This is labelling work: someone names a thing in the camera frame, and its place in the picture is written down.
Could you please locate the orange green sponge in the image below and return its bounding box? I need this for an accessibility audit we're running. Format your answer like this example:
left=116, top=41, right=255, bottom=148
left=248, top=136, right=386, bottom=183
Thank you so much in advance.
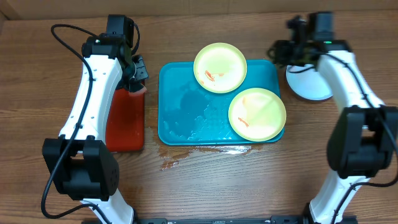
left=129, top=83, right=147, bottom=97

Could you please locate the light blue plate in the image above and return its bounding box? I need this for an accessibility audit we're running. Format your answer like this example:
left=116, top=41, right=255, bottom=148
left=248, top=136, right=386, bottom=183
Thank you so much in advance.
left=285, top=64, right=333, bottom=101

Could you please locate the yellow plate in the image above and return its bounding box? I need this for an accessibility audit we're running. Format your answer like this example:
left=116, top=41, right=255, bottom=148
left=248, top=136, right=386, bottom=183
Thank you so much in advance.
left=228, top=88, right=287, bottom=142
left=193, top=42, right=248, bottom=93

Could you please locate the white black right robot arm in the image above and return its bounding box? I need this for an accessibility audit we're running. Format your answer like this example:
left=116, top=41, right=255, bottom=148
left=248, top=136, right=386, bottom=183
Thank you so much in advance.
left=267, top=40, right=397, bottom=223

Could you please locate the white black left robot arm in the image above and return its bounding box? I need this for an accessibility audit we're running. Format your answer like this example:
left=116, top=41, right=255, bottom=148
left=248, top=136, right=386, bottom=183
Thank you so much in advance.
left=40, top=32, right=147, bottom=223

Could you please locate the red black sponge tray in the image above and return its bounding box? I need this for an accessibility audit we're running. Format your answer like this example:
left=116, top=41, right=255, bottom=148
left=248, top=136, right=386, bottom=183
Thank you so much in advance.
left=105, top=89, right=145, bottom=152

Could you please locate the teal plastic tray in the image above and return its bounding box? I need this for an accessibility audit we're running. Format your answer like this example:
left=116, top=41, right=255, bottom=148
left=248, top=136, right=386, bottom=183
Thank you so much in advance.
left=158, top=59, right=280, bottom=146

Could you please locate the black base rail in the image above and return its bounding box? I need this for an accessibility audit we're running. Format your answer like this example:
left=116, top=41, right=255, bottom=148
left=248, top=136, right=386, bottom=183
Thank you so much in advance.
left=133, top=215, right=310, bottom=224

